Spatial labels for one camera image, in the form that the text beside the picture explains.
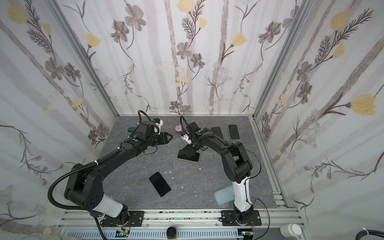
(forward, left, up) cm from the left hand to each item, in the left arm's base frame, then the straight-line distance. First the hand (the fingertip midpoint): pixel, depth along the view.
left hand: (169, 132), depth 86 cm
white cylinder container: (-49, -56, -7) cm, 74 cm away
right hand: (-1, -12, -10) cm, 16 cm away
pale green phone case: (-31, -32, -18) cm, 48 cm away
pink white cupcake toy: (+16, -4, -16) cm, 23 cm away
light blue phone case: (+15, -46, -19) cm, 52 cm away
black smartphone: (-25, +5, -17) cm, 30 cm away
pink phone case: (-8, -16, -17) cm, 25 cm away
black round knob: (-48, -4, -7) cm, 48 cm away
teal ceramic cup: (+14, +30, -14) cm, 36 cm away
